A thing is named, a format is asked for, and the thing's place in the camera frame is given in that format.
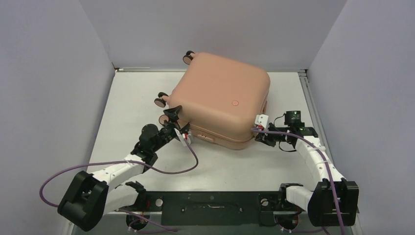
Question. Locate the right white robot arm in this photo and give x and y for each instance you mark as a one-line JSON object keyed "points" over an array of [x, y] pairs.
{"points": [[334, 200]]}

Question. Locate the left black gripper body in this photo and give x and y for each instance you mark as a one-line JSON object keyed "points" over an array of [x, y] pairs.
{"points": [[168, 133]]}

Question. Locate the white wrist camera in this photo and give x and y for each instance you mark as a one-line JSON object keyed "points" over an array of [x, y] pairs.
{"points": [[262, 121], [185, 137]]}

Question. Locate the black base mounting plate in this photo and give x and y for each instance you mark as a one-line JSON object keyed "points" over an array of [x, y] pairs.
{"points": [[215, 208]]}

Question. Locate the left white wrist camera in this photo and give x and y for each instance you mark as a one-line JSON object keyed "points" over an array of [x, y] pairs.
{"points": [[185, 137]]}

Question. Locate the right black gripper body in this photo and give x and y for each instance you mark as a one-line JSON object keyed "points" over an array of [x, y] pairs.
{"points": [[274, 138]]}

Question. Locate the aluminium frame rail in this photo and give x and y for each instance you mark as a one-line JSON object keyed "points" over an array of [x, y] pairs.
{"points": [[256, 168]]}

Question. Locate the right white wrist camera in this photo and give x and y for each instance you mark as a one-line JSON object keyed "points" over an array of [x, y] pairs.
{"points": [[262, 121]]}

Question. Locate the pink suitcase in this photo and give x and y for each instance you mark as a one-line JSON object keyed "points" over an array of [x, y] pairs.
{"points": [[220, 98]]}

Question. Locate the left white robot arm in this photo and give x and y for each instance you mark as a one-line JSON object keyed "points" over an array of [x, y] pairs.
{"points": [[87, 198]]}

